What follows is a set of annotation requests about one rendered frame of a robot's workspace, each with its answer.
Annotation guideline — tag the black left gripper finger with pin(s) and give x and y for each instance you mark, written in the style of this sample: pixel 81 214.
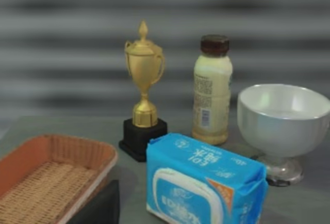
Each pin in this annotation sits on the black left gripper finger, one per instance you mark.
pixel 103 206

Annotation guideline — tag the brown woven basket tray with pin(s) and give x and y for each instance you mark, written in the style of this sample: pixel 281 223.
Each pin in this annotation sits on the brown woven basket tray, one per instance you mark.
pixel 49 180

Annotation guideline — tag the blue wet wipes pack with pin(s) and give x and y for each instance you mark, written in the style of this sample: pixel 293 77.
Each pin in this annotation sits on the blue wet wipes pack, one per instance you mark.
pixel 196 182

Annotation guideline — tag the gold trophy on black base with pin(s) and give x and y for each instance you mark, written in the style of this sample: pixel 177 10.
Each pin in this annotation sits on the gold trophy on black base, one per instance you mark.
pixel 144 61

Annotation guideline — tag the cream drink bottle brown cap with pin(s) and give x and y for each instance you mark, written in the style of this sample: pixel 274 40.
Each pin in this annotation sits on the cream drink bottle brown cap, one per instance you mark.
pixel 212 87

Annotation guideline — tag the white footed bowl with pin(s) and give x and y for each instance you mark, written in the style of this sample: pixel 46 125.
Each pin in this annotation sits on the white footed bowl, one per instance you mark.
pixel 281 123

